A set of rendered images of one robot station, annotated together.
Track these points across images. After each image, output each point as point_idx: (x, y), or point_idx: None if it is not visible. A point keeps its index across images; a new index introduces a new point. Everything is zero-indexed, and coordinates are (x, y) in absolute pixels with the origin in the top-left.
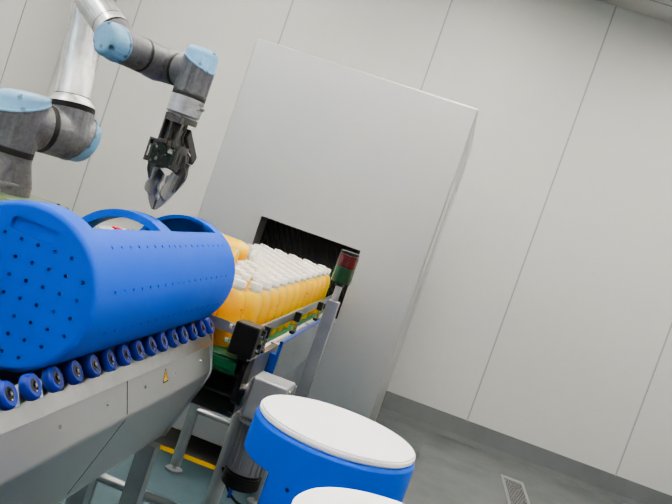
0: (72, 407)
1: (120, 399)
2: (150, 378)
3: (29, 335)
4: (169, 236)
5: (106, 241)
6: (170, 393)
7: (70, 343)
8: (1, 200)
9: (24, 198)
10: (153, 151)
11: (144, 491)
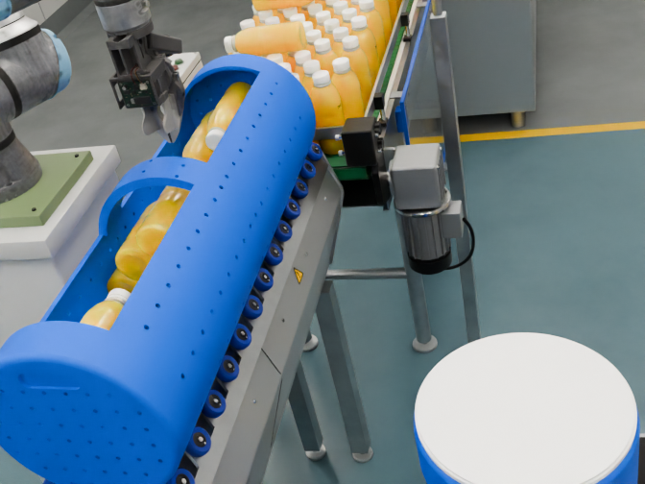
0: (219, 466)
1: (264, 374)
2: (283, 302)
3: (126, 468)
4: (207, 180)
5: (135, 327)
6: (313, 278)
7: (171, 464)
8: (14, 222)
9: (36, 187)
10: (125, 94)
11: (342, 324)
